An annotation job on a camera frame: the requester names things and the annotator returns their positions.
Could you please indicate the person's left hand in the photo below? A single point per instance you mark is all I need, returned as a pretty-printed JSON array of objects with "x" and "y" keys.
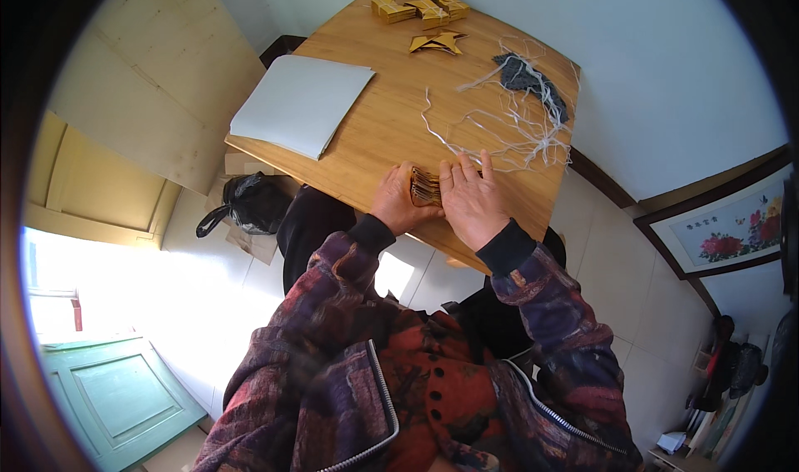
[{"x": 393, "y": 206}]

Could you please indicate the person's right hand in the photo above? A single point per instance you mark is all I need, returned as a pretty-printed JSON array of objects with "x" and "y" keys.
[{"x": 477, "y": 213}]

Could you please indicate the person's left fingers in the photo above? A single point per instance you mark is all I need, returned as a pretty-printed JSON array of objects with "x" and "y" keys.
[{"x": 401, "y": 173}]

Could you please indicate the stack of gold papers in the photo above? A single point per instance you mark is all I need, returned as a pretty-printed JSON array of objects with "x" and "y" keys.
[{"x": 426, "y": 188}]

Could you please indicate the stack of white paper sheets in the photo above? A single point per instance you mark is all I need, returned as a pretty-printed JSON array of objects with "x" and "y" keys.
[{"x": 299, "y": 103}]

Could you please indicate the loose gold folded papers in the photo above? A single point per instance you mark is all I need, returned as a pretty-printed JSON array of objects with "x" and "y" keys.
[{"x": 440, "y": 42}]

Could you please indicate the black plastic bag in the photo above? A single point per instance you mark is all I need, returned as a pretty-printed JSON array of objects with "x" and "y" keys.
[{"x": 253, "y": 203}]

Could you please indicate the grey knitted cloth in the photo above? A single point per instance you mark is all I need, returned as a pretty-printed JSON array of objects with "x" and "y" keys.
[{"x": 521, "y": 75}]

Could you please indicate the tied gold paper bundle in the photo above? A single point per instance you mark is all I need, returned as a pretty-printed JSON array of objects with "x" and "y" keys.
[
  {"x": 431, "y": 14},
  {"x": 393, "y": 10},
  {"x": 454, "y": 5}
]

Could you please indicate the dark wooden stool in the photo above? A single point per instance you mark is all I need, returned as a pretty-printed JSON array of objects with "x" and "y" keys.
[{"x": 278, "y": 48}]

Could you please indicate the person's body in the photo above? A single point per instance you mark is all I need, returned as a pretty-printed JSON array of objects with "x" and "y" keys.
[{"x": 406, "y": 403}]

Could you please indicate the plywood board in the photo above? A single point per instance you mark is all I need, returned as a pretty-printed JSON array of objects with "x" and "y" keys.
[{"x": 156, "y": 78}]

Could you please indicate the yellow wooden door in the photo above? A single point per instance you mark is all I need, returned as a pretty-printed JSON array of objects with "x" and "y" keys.
[{"x": 100, "y": 188}]

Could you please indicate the framed flower painting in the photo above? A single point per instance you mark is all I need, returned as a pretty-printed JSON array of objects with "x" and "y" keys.
[{"x": 727, "y": 231}]

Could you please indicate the green wooden door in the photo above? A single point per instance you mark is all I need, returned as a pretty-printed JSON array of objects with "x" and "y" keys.
[{"x": 118, "y": 397}]

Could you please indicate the small white box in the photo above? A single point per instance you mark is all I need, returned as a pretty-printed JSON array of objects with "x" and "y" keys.
[{"x": 671, "y": 442}]

